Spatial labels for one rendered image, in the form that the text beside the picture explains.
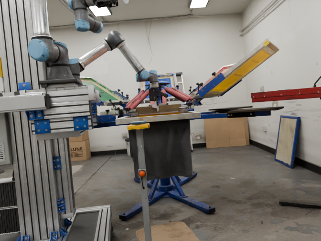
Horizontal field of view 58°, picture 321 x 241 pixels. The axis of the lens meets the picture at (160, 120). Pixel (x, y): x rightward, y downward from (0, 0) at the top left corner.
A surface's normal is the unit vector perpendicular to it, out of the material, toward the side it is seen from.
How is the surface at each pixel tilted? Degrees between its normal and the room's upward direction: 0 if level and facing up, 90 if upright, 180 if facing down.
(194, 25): 90
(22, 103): 90
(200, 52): 90
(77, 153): 90
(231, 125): 78
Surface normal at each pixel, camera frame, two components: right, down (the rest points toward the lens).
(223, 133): -0.02, -0.15
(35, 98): 0.14, 0.04
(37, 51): -0.29, 0.21
